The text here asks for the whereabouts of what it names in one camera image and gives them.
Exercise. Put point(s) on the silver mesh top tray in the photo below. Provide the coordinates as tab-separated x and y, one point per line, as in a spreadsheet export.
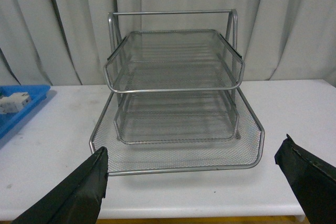
174	60

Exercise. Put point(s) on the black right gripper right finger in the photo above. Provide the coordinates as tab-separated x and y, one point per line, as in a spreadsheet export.
311	179

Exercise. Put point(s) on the blue plastic tray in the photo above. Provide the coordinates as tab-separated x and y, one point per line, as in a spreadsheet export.
37	94

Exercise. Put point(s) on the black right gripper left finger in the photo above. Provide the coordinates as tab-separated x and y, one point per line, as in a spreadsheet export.
77	199

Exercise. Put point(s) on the white curtain backdrop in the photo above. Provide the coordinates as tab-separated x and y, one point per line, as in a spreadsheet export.
66	42

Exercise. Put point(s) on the white circuit breaker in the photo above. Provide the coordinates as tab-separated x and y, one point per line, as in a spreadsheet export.
15	102

